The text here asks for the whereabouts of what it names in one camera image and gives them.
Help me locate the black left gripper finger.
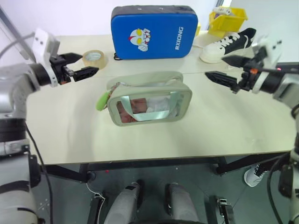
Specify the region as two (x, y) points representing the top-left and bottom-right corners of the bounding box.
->
(73, 66), (100, 82)
(61, 52), (83, 64)

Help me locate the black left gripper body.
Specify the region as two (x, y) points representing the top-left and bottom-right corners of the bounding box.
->
(49, 54), (77, 85)

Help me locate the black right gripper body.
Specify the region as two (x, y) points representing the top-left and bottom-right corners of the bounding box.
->
(237, 57), (260, 92)

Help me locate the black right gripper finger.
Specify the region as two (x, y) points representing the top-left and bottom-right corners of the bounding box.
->
(205, 71), (242, 95)
(221, 55), (252, 69)

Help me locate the black and white sneaker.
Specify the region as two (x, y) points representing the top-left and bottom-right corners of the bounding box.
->
(199, 28), (258, 64)

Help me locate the clear packing tape roll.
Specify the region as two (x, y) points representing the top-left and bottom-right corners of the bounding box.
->
(82, 49), (109, 70)

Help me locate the yellow plastic bin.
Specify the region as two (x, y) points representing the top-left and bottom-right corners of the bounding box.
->
(207, 7), (249, 36)

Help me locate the white item in bin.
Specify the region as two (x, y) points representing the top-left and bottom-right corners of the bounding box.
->
(212, 6), (232, 16)

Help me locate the grey metal bar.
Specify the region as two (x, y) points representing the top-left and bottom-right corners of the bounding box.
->
(0, 4), (36, 62)

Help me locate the green transparent toiletry bag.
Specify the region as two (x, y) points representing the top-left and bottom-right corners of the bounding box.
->
(106, 71), (193, 127)

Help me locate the blue cartoon print case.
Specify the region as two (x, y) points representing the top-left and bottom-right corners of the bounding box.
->
(110, 6), (199, 61)

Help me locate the white sneaker black pattern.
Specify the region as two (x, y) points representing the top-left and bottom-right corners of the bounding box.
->
(243, 163), (270, 188)

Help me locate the black stand foot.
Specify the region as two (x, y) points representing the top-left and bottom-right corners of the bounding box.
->
(214, 197), (235, 224)
(88, 190), (109, 224)

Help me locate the grey right robot leg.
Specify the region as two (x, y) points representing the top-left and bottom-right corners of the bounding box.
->
(164, 182), (200, 224)

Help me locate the grey robot leg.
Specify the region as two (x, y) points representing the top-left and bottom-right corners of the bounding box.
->
(164, 182), (200, 224)
(103, 179), (144, 224)

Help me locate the grey left robot leg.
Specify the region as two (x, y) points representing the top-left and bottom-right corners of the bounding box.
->
(103, 179), (144, 224)

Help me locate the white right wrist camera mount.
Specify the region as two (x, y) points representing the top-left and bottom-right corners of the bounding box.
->
(250, 35), (285, 94)

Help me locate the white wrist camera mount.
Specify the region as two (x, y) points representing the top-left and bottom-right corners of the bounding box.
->
(32, 28), (60, 88)
(250, 35), (285, 94)

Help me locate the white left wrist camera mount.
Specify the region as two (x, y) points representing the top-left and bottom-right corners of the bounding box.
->
(32, 28), (60, 88)

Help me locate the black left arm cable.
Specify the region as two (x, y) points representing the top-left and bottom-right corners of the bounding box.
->
(25, 127), (54, 224)

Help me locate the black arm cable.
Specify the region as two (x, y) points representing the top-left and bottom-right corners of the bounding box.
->
(25, 127), (54, 224)
(267, 153), (292, 224)

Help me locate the black metal table frame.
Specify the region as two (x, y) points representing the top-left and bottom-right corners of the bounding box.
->
(40, 153), (292, 184)

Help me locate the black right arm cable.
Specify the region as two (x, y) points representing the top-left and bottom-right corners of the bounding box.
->
(267, 153), (292, 224)

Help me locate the thin white floor cable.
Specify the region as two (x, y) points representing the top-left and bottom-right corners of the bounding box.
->
(85, 182), (104, 199)

